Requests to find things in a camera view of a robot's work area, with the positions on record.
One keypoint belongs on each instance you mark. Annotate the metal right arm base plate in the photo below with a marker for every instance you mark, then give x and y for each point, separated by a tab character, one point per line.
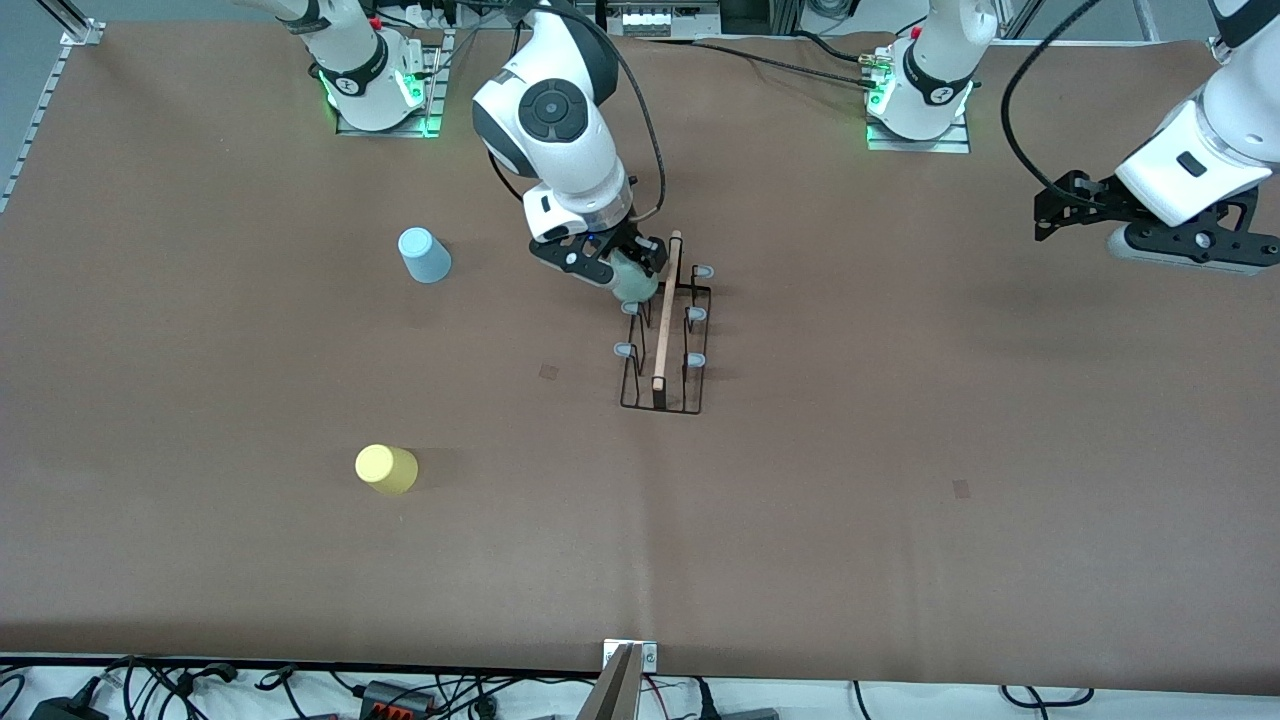
432	100

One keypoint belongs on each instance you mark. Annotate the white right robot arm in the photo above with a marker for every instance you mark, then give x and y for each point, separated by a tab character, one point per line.
560	160

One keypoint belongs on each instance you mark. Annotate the light blue plastic cup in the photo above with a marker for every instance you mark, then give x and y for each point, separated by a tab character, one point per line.
425	258

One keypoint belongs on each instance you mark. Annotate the black power adapter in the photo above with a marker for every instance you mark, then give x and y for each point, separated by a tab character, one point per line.
65	710

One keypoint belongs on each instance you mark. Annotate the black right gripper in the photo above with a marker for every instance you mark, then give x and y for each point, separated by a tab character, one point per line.
630	241

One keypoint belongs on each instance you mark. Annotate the brown table cover sheet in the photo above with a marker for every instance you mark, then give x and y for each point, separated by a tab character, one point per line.
800	560

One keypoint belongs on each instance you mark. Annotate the perforated metal rail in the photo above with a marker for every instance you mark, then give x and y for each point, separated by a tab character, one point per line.
30	130

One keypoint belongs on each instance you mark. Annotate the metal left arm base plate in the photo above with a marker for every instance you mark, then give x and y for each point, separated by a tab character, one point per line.
950	142

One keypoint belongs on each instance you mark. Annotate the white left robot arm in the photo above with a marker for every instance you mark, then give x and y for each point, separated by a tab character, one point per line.
1200	160

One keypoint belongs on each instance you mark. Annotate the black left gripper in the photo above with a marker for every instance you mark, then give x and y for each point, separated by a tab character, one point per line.
1098	196

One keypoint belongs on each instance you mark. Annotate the white terminal block unit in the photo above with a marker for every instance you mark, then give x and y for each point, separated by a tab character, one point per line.
655	20

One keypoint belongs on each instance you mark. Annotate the yellow plastic cup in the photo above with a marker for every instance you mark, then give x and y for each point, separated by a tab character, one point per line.
385	470

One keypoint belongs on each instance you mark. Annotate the pale green plastic cup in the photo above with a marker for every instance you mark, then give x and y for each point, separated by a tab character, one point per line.
632	285

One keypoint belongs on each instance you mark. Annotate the black orange connector box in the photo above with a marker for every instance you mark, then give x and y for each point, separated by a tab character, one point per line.
395	698

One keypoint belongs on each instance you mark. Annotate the white power strip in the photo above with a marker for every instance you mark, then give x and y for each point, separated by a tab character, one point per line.
440	14

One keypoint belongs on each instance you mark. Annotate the grey camera mounting pole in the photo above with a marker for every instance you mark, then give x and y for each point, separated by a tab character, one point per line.
612	695

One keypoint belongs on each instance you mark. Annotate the small metal bracket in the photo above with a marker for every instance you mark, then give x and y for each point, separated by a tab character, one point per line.
648	657

